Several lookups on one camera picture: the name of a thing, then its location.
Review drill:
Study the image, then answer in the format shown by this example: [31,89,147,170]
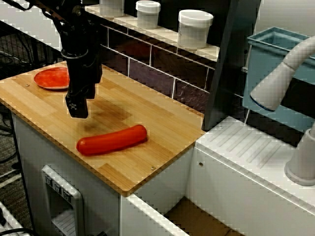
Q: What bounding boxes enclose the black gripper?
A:
[61,48,103,119]

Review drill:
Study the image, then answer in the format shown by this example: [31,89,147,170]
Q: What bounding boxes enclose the red toy sausage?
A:
[76,124,148,156]

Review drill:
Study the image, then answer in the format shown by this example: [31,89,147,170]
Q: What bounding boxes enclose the red plate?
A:
[33,66,71,90]

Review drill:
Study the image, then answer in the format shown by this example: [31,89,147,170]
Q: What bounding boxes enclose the dark tile backsplash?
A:
[85,4,221,116]

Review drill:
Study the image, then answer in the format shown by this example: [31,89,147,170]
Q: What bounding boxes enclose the small white lidded jar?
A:
[135,0,161,30]
[100,0,125,18]

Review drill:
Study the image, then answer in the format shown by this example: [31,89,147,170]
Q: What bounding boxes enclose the large white lidded jar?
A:
[177,9,214,50]

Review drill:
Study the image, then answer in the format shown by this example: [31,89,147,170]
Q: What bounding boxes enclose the black upright panel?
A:
[201,0,262,131]

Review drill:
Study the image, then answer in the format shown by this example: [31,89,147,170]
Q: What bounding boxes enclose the white toy kitchen unit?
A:
[0,61,315,236]

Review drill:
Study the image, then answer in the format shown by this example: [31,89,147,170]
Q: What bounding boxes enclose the teal plastic bin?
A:
[241,27,315,131]

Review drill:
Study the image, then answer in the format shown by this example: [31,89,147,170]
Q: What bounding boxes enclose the grey toy faucet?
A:
[249,35,315,187]

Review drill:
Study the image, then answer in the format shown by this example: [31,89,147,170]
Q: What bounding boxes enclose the black wire basket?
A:
[0,31,63,81]

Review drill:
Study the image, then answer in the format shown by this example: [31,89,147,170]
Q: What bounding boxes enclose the black cable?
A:
[0,108,19,179]

